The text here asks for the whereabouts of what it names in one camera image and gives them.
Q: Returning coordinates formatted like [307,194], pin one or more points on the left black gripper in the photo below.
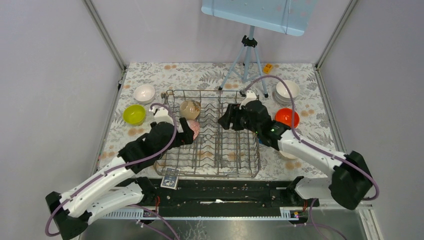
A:
[186,138]

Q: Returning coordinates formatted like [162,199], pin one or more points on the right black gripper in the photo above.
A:
[232,111]

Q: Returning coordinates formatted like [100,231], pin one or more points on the pink patterned bowl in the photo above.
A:
[193,125]

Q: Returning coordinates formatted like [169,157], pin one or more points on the beige patterned bowl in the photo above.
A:
[287,156]
[190,109]

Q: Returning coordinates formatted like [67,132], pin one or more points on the orange bowl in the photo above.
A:
[284,115]

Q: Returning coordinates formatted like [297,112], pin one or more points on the grey wire dish rack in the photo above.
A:
[215,152]

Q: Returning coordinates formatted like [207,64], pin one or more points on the white ribbed bowl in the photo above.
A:
[280,101]
[287,90]

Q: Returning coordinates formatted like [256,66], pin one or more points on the yellow-green bowl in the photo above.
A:
[134,114]

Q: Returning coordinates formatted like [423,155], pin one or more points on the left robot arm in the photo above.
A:
[71,212]

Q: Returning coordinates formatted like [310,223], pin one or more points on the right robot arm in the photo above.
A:
[348,176]

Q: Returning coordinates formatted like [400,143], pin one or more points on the floral tablecloth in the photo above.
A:
[314,121]

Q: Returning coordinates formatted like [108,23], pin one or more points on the blue playing card box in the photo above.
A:
[170,179]

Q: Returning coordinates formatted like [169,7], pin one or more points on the light blue tripod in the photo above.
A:
[248,46]

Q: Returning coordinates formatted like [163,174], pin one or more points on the orange toy block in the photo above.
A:
[267,68]

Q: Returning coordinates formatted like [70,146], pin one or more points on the light blue board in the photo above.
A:
[290,17]

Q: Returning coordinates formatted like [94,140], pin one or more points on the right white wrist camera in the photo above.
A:
[250,96]

